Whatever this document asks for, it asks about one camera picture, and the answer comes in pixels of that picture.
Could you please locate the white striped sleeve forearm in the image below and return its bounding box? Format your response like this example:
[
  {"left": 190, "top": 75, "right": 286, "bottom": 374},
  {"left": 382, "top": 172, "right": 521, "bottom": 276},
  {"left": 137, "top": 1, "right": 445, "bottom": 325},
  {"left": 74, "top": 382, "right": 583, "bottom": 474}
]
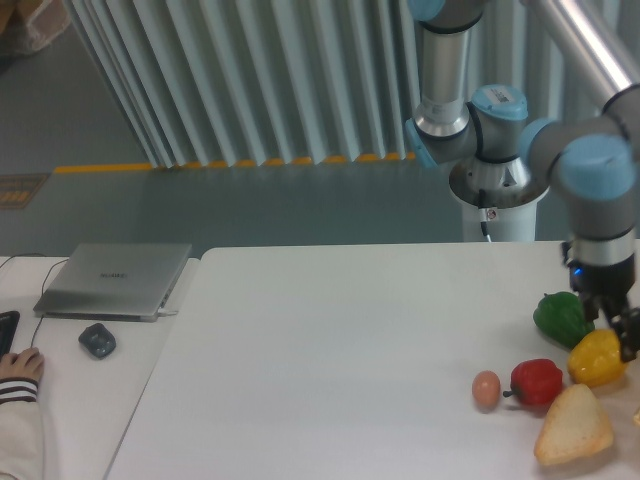
[{"left": 1, "top": 377, "right": 44, "bottom": 479}]

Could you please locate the person's hand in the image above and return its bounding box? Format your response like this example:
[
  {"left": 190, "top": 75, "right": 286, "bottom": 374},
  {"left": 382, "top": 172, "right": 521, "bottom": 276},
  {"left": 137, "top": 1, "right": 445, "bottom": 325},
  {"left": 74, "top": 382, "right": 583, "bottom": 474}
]
[{"left": 0, "top": 347, "right": 45, "bottom": 383}]

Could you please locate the silver closed laptop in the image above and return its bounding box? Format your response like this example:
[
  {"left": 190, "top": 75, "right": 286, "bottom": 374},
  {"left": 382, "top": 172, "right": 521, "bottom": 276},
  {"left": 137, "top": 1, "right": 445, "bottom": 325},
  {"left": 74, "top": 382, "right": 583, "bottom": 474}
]
[{"left": 34, "top": 243, "right": 192, "bottom": 321}]

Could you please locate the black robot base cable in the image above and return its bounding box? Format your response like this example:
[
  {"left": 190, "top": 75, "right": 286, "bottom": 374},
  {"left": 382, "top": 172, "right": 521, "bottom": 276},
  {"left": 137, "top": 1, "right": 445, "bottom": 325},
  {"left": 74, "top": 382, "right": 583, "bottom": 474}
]
[{"left": 477, "top": 187, "right": 494, "bottom": 243}]

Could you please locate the black keyboard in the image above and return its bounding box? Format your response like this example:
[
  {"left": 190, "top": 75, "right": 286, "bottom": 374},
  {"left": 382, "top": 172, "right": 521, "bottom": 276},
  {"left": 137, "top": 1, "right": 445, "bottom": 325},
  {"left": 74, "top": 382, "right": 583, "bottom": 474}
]
[{"left": 0, "top": 310, "right": 20, "bottom": 357}]

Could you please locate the slice of bread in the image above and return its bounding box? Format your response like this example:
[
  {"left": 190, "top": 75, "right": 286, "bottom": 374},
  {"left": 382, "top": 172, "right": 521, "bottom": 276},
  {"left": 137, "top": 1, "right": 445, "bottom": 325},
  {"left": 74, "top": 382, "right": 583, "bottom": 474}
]
[{"left": 534, "top": 384, "right": 614, "bottom": 466}]

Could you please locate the brown egg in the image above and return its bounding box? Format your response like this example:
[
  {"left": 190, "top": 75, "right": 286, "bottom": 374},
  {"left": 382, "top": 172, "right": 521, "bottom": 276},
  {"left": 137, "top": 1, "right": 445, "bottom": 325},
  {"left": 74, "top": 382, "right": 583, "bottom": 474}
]
[{"left": 472, "top": 370, "right": 501, "bottom": 407}]

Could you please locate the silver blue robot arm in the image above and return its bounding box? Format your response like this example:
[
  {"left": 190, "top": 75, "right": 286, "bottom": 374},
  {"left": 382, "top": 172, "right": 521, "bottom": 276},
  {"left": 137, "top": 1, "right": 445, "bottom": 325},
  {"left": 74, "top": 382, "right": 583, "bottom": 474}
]
[{"left": 406, "top": 1, "right": 639, "bottom": 362}]

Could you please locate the green bell pepper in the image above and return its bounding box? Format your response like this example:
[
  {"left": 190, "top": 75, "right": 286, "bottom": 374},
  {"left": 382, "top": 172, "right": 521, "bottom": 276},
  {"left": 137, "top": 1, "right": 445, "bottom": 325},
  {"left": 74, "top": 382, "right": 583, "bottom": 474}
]
[{"left": 532, "top": 291, "right": 595, "bottom": 350}]

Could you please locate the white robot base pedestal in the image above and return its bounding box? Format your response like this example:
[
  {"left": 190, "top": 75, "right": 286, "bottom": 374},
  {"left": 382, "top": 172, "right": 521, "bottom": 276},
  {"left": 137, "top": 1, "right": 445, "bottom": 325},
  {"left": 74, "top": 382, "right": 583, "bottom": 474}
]
[{"left": 449, "top": 157, "right": 548, "bottom": 243}]

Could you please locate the red bell pepper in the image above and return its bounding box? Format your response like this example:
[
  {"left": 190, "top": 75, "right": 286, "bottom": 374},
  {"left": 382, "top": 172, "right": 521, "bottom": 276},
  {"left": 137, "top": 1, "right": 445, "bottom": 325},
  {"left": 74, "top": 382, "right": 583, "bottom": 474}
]
[{"left": 502, "top": 358, "right": 563, "bottom": 406}]

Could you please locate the yellow bell pepper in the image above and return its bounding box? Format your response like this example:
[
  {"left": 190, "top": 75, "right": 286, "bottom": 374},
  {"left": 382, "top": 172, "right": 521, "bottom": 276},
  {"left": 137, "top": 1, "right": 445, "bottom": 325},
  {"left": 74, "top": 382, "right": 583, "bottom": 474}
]
[{"left": 567, "top": 329, "right": 627, "bottom": 388}]

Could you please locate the dark grey computer mouse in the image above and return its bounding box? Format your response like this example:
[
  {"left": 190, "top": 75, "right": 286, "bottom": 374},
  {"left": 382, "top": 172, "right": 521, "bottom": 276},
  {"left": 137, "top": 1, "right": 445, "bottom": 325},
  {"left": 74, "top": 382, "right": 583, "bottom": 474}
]
[{"left": 78, "top": 323, "right": 117, "bottom": 360}]

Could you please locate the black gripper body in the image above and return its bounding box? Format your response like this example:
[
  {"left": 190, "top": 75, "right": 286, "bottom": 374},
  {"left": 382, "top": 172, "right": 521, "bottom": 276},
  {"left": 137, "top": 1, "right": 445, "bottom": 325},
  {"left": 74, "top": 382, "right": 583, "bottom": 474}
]
[{"left": 561, "top": 240, "right": 636, "bottom": 320}]

